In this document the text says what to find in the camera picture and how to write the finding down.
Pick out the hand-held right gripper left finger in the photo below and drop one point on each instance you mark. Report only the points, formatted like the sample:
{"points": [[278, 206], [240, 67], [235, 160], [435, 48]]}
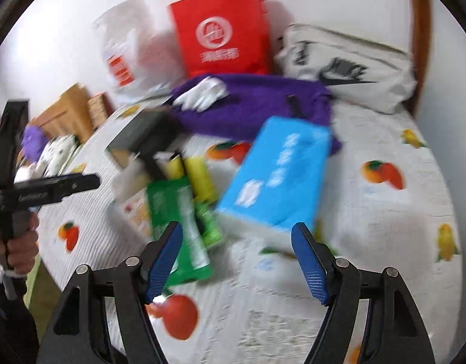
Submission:
{"points": [[162, 263]]}

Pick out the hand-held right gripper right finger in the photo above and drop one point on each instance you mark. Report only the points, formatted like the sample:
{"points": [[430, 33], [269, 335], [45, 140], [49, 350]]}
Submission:
{"points": [[312, 267]]}

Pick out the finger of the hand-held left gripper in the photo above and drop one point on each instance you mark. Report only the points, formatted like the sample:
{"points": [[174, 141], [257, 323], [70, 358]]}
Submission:
{"points": [[75, 185]]}

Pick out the green tissue packet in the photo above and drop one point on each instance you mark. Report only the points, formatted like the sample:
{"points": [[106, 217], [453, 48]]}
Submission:
{"points": [[210, 225], [179, 231]]}

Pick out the pale green tissue pack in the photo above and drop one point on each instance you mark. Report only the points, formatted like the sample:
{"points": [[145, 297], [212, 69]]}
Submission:
{"points": [[130, 182]]}

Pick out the blue tissue pack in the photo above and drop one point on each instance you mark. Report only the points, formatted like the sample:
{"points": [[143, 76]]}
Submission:
{"points": [[278, 170]]}

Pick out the white glove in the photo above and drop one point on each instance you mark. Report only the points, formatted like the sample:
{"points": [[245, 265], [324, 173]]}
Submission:
{"points": [[200, 94]]}

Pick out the purple towel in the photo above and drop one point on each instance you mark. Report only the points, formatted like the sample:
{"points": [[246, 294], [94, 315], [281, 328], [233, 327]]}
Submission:
{"points": [[255, 102]]}

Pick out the person's left forearm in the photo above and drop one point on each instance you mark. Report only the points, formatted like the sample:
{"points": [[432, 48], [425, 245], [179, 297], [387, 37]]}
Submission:
{"points": [[9, 333]]}

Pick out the person's left hand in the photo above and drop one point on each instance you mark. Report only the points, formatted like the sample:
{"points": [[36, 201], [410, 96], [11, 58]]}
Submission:
{"points": [[22, 248]]}

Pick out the purple fluffy toy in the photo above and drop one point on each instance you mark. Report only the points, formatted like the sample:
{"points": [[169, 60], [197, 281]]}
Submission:
{"points": [[35, 142]]}

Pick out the white printed plush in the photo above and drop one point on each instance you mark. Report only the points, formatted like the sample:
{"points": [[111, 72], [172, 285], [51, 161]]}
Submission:
{"points": [[58, 153]]}

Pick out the brown cardboard box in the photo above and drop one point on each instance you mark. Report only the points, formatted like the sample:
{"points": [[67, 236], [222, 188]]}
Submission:
{"points": [[64, 113]]}

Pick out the fruit print bedsheet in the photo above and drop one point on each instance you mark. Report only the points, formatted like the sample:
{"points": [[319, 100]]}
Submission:
{"points": [[377, 235]]}

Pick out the red patterned box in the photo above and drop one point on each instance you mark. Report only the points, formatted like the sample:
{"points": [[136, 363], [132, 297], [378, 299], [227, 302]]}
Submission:
{"points": [[100, 110]]}

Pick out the black box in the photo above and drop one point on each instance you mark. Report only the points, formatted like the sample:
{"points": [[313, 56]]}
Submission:
{"points": [[145, 132]]}

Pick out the yellow packet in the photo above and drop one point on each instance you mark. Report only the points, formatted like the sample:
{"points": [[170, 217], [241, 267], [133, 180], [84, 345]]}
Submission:
{"points": [[198, 178]]}

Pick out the white plastic bag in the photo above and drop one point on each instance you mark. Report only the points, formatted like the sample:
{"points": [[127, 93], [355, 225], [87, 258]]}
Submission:
{"points": [[130, 49]]}

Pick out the cream backpack with black logo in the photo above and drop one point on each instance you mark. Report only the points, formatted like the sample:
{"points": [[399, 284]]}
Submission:
{"points": [[350, 72]]}

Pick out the red paper bag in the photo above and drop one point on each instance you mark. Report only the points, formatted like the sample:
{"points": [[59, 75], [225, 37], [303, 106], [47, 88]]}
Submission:
{"points": [[221, 34]]}

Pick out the wooden headboard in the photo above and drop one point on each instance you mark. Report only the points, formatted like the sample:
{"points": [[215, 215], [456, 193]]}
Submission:
{"points": [[420, 45]]}

